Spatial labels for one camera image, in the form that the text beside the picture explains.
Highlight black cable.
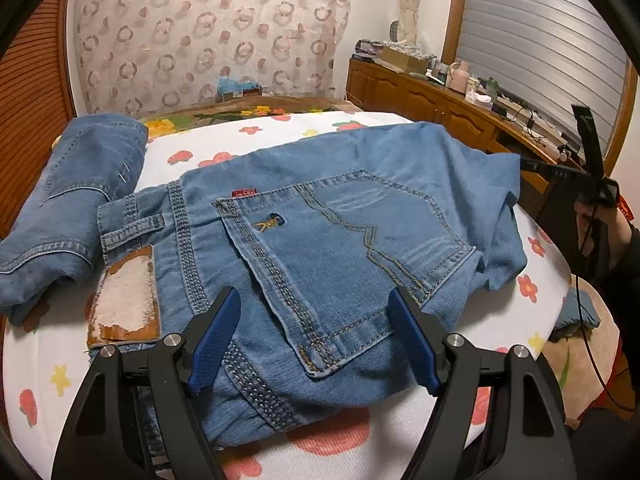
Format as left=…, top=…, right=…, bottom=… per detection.
left=574, top=200, right=636, bottom=413

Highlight grey window blind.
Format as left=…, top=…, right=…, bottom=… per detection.
left=457, top=0, right=632, bottom=148

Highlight blue jeans pants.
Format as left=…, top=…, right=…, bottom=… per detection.
left=0, top=114, right=150, bottom=327
left=87, top=121, right=531, bottom=466

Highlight wooden louvered wardrobe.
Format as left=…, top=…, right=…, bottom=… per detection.
left=0, top=0, right=77, bottom=241

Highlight sheer circle-patterned curtain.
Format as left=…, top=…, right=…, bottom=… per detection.
left=67, top=0, right=351, bottom=117

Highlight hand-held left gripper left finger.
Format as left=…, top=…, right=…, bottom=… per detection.
left=50, top=286, right=243, bottom=480

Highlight person's right hand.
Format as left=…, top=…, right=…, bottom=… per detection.
left=574, top=194, right=635, bottom=281

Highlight person's right forearm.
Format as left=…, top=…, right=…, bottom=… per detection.
left=595, top=225, right=640, bottom=411

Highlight wooden window frame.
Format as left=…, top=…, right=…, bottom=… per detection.
left=440, top=0, right=638, bottom=171

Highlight cardboard box of small packets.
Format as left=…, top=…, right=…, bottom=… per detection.
left=382, top=42, right=431, bottom=74

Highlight pink thermos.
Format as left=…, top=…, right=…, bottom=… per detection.
left=450, top=60, right=471, bottom=92

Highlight blue grey cloth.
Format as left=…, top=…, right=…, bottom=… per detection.
left=560, top=291, right=601, bottom=333

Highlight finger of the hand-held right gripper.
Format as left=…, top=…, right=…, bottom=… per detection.
left=571, top=104, right=606, bottom=177
left=520, top=158, right=586, bottom=179

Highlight white power strip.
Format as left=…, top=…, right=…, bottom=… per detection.
left=500, top=95, right=562, bottom=137

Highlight beige tied curtain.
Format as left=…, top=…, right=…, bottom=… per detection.
left=397, top=0, right=427, bottom=44

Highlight wooden side cabinet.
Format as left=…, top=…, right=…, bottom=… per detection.
left=347, top=57, right=586, bottom=196

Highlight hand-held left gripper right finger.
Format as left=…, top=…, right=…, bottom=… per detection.
left=387, top=285, right=576, bottom=480

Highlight cardboard box with blue plastic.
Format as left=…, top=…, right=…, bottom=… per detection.
left=216, top=72, right=264, bottom=101

